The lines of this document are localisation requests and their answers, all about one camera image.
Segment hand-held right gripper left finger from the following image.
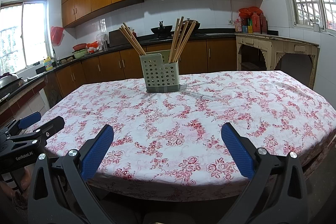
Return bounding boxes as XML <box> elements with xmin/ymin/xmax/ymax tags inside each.
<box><xmin>27</xmin><ymin>124</ymin><xmax>116</xmax><ymax>224</ymax></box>

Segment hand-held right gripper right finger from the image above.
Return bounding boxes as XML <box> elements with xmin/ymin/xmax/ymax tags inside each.
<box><xmin>218</xmin><ymin>122</ymin><xmax>309</xmax><ymax>224</ymax></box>

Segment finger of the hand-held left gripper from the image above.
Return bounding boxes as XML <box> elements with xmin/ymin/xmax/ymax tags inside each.
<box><xmin>7</xmin><ymin>116</ymin><xmax>65</xmax><ymax>147</ymax></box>
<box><xmin>5</xmin><ymin>112</ymin><xmax>42</xmax><ymax>135</ymax></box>

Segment green perforated utensil holder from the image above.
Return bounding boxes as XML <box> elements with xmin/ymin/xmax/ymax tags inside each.
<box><xmin>139</xmin><ymin>53</ymin><xmax>181</xmax><ymax>94</ymax></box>

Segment wooden chopstick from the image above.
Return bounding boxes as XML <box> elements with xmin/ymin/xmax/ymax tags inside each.
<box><xmin>172</xmin><ymin>20</ymin><xmax>189</xmax><ymax>63</ymax></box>
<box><xmin>121</xmin><ymin>25</ymin><xmax>144</xmax><ymax>56</ymax></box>
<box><xmin>177</xmin><ymin>21</ymin><xmax>197</xmax><ymax>62</ymax></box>
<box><xmin>119</xmin><ymin>28</ymin><xmax>140</xmax><ymax>56</ymax></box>
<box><xmin>120</xmin><ymin>26</ymin><xmax>142</xmax><ymax>56</ymax></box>
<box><xmin>168</xmin><ymin>18</ymin><xmax>180</xmax><ymax>63</ymax></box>
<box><xmin>171</xmin><ymin>16</ymin><xmax>184</xmax><ymax>63</ymax></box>
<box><xmin>122</xmin><ymin>23</ymin><xmax>146</xmax><ymax>55</ymax></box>
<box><xmin>124</xmin><ymin>22</ymin><xmax>147</xmax><ymax>55</ymax></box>
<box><xmin>175</xmin><ymin>25</ymin><xmax>191</xmax><ymax>62</ymax></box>

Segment person's left hand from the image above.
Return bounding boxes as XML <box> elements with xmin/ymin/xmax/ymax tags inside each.
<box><xmin>0</xmin><ymin>165</ymin><xmax>34</xmax><ymax>211</ymax></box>

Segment metal pot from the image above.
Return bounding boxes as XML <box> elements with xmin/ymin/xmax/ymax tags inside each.
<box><xmin>0</xmin><ymin>73</ymin><xmax>24</xmax><ymax>89</ymax></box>

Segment red floral tablecloth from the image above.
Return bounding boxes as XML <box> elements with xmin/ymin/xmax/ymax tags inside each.
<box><xmin>25</xmin><ymin>70</ymin><xmax>336</xmax><ymax>202</ymax></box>

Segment yellow detergent bottle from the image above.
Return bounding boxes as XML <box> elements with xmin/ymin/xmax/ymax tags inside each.
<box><xmin>43</xmin><ymin>56</ymin><xmax>54</xmax><ymax>71</ymax></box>

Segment green basin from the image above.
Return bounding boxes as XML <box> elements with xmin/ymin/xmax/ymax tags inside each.
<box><xmin>72</xmin><ymin>49</ymin><xmax>89</xmax><ymax>59</ymax></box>

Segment sliding glass window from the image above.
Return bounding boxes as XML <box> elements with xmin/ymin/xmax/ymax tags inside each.
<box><xmin>0</xmin><ymin>0</ymin><xmax>51</xmax><ymax>75</ymax></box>

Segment wooden base cabinets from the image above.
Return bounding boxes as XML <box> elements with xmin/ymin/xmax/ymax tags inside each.
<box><xmin>43</xmin><ymin>37</ymin><xmax>238</xmax><ymax>109</ymax></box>

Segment hanging red plastic bag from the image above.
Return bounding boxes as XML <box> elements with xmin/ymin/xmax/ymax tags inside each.
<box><xmin>50</xmin><ymin>26</ymin><xmax>65</xmax><ymax>46</ymax></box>

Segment orange plastic bag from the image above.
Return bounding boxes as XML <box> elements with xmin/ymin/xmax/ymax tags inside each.
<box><xmin>87</xmin><ymin>41</ymin><xmax>99</xmax><ymax>54</ymax></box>

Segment clear plastic bag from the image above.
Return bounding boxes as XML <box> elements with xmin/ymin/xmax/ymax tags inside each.
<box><xmin>96</xmin><ymin>32</ymin><xmax>109</xmax><ymax>50</ymax></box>

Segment dark cutting board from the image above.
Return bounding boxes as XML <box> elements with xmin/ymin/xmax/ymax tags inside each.
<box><xmin>108</xmin><ymin>30</ymin><xmax>132</xmax><ymax>48</ymax></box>

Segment worn cream wooden table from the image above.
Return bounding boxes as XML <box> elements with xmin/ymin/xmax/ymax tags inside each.
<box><xmin>235</xmin><ymin>33</ymin><xmax>321</xmax><ymax>89</ymax></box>

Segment black stone countertop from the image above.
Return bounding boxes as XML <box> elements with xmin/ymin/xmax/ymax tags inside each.
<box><xmin>0</xmin><ymin>30</ymin><xmax>237</xmax><ymax>109</ymax></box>

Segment gas stove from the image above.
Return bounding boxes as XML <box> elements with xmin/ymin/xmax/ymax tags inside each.
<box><xmin>148</xmin><ymin>32</ymin><xmax>206</xmax><ymax>42</ymax></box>

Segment row of condiment bottles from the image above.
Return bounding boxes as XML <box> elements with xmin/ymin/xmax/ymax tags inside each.
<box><xmin>234</xmin><ymin>12</ymin><xmax>269</xmax><ymax>35</ymax></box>

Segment black pot with lid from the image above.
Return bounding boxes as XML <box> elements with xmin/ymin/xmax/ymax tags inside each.
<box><xmin>184</xmin><ymin>19</ymin><xmax>200</xmax><ymax>30</ymax></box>

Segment crumpled red plastic bag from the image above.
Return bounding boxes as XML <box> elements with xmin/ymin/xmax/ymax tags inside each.
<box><xmin>238</xmin><ymin>7</ymin><xmax>263</xmax><ymax>17</ymax></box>

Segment black wok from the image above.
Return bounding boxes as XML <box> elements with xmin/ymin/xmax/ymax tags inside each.
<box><xmin>150</xmin><ymin>21</ymin><xmax>174</xmax><ymax>34</ymax></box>

